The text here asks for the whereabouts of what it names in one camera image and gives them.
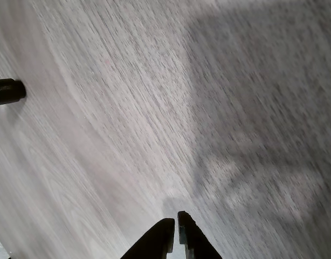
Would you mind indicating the blue capped black marker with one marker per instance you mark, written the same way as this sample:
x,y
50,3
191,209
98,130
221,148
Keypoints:
x,y
6,91

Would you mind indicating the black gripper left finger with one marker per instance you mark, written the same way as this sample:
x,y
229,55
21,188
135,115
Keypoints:
x,y
154,240

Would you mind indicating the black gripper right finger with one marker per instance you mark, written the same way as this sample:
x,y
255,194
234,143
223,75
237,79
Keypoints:
x,y
198,242

